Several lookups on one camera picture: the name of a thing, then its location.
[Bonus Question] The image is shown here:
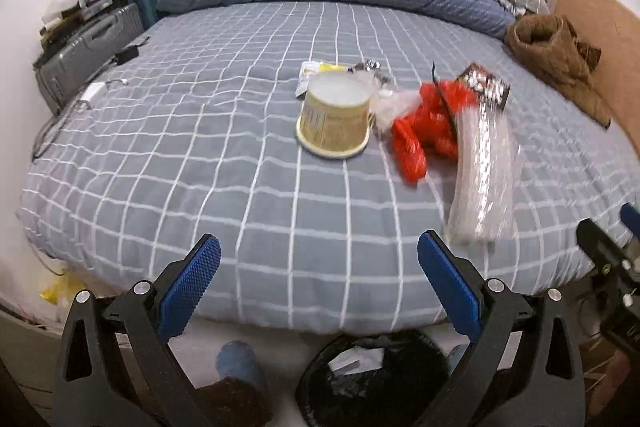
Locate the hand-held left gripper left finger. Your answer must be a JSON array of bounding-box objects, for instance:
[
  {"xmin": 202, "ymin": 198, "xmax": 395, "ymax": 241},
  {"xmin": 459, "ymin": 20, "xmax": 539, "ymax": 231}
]
[{"xmin": 52, "ymin": 233, "xmax": 223, "ymax": 427}]

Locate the clear plastic bag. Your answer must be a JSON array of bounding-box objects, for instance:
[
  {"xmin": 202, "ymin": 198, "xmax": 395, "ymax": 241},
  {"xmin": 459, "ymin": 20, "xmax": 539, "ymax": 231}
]
[{"xmin": 350, "ymin": 72, "xmax": 426, "ymax": 138}]

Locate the brown cookie box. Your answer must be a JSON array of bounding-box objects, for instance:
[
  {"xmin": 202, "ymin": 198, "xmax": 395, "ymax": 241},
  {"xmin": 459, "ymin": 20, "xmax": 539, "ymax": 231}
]
[{"xmin": 457, "ymin": 63, "xmax": 512, "ymax": 110}]

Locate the person's foot in blue sock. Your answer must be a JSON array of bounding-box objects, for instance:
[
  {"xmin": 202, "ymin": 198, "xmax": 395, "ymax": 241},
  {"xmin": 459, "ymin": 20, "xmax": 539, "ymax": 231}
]
[{"xmin": 216, "ymin": 341, "xmax": 268, "ymax": 393}]

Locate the silver foil wrapper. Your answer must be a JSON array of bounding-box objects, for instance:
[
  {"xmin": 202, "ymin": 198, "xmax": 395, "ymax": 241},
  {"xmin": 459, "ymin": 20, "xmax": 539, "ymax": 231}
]
[{"xmin": 347, "ymin": 59, "xmax": 383, "ymax": 75}]

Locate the wooden headboard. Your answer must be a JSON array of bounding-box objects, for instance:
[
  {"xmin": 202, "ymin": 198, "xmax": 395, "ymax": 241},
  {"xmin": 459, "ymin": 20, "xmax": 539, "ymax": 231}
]
[{"xmin": 552, "ymin": 0, "xmax": 640, "ymax": 142}]

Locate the bed with grey checked sheet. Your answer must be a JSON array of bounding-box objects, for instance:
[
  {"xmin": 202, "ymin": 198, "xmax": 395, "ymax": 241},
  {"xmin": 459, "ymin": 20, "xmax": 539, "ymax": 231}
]
[{"xmin": 15, "ymin": 0, "xmax": 640, "ymax": 335}]

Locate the black trash bin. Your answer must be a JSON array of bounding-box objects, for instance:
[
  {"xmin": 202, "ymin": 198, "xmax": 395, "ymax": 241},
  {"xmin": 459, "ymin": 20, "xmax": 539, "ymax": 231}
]
[{"xmin": 295, "ymin": 329, "xmax": 471, "ymax": 427}]

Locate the white charger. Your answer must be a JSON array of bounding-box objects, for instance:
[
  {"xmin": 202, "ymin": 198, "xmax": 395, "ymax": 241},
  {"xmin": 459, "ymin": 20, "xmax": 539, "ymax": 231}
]
[{"xmin": 80, "ymin": 79, "xmax": 126, "ymax": 105}]

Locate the yellow plastic bag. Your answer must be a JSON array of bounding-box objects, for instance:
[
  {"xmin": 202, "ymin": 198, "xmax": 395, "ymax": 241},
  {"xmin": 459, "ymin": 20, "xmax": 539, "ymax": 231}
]
[{"xmin": 41, "ymin": 274, "xmax": 83, "ymax": 308}]

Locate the beige instant noodle cup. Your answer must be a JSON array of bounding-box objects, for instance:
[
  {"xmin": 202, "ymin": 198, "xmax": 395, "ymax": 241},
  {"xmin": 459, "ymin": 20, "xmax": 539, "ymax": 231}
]
[{"xmin": 295, "ymin": 69, "xmax": 377, "ymax": 159}]

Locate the grey hard suitcase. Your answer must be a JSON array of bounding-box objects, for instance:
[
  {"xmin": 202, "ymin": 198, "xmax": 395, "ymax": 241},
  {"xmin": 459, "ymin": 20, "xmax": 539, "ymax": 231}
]
[{"xmin": 34, "ymin": 3, "xmax": 146, "ymax": 112}]

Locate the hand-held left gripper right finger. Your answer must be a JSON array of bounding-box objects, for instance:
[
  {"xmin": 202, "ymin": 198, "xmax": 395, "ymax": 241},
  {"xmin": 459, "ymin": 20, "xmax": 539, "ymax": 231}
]
[{"xmin": 417, "ymin": 229, "xmax": 586, "ymax": 427}]

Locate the brown slipper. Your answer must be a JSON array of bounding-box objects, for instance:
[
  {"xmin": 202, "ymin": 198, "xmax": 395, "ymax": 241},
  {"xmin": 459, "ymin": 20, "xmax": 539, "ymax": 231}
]
[{"xmin": 195, "ymin": 379, "xmax": 273, "ymax": 427}]

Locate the yellow sachet packet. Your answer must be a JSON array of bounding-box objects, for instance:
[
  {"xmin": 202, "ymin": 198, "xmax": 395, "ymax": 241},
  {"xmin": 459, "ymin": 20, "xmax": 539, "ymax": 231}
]
[{"xmin": 295, "ymin": 61, "xmax": 348, "ymax": 98}]

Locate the red plastic wrapper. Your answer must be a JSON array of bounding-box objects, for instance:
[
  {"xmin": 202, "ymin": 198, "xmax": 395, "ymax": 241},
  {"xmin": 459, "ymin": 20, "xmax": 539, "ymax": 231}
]
[{"xmin": 391, "ymin": 81, "xmax": 478, "ymax": 182}]

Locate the brown fleece coat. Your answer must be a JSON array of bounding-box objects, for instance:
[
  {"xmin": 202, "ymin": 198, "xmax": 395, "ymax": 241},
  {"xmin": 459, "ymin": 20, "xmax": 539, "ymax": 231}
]
[{"xmin": 504, "ymin": 13, "xmax": 613, "ymax": 130}]

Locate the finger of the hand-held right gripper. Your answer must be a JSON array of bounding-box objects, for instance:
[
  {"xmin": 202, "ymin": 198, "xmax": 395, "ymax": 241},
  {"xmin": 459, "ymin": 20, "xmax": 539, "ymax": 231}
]
[
  {"xmin": 575, "ymin": 218, "xmax": 640, "ymax": 350},
  {"xmin": 619, "ymin": 202, "xmax": 640, "ymax": 243}
]

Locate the clear plastic cookie tray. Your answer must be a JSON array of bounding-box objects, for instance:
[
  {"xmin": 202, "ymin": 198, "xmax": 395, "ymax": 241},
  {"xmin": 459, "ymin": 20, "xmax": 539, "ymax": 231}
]
[{"xmin": 446, "ymin": 104, "xmax": 523, "ymax": 244}]

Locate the white paper scrap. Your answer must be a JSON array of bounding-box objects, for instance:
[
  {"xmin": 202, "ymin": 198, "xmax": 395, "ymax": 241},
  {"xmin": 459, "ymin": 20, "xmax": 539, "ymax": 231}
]
[{"xmin": 327, "ymin": 347, "xmax": 382, "ymax": 375}]

